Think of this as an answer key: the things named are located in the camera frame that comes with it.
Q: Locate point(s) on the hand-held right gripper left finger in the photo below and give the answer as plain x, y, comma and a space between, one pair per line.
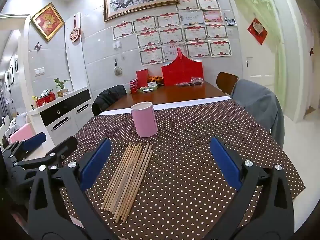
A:
96, 165

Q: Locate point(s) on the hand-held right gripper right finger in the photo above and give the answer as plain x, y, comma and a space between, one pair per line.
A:
225, 160

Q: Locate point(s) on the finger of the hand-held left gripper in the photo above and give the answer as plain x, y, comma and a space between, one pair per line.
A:
35, 140
66, 145

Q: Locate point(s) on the pile of wooden chopsticks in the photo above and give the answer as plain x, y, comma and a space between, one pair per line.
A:
127, 180

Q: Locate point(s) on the pink cup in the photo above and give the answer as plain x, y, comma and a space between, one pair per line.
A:
143, 122

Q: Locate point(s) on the pink cushion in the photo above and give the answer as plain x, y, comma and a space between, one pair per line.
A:
21, 133

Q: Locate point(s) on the white black sideboard cabinet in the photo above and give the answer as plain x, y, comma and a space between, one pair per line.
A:
62, 115

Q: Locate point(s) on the brown polka dot tablecloth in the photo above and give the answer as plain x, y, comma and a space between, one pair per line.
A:
187, 155

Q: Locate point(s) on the potted green plant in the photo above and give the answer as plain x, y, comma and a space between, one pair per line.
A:
61, 85

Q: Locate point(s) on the black jacket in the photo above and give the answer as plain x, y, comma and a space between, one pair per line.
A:
107, 97

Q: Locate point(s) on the grey jacket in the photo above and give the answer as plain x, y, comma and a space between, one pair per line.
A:
260, 105

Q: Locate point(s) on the wooden chair back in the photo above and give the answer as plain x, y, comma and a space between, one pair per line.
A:
225, 80

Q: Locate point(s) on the clear plastic bag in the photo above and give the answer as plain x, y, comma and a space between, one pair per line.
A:
197, 80

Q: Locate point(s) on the pack of red soda cans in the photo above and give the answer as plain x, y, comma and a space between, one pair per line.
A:
133, 86

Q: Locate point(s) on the green tray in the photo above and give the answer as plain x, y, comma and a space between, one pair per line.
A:
147, 88

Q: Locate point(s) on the white door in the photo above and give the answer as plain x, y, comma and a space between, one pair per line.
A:
257, 62

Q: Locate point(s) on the orange snack packets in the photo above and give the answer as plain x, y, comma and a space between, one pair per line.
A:
156, 79

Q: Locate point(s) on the round red fan ornament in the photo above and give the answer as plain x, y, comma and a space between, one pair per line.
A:
74, 34

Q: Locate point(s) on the framed red gold picture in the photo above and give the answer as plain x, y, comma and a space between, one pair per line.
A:
47, 21

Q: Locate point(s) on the green curtain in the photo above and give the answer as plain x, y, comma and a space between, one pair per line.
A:
270, 30

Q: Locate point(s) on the white light switch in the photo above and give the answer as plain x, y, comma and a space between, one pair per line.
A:
39, 71

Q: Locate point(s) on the row of small wall frames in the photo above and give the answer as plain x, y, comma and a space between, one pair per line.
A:
11, 75

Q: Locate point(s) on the grey hanging wall ornament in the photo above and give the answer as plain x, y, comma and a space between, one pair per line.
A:
117, 70

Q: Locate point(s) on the butterfly wall decal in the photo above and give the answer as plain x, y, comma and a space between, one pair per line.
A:
38, 46

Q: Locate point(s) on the white wall outlet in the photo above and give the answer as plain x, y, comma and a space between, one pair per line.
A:
117, 45

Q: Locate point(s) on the red heart wall decoration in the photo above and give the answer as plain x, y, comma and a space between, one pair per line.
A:
257, 31

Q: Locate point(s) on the wall of framed certificates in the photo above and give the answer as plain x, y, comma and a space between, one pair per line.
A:
172, 35

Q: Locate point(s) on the small wall photo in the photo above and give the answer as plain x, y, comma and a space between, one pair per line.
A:
231, 22

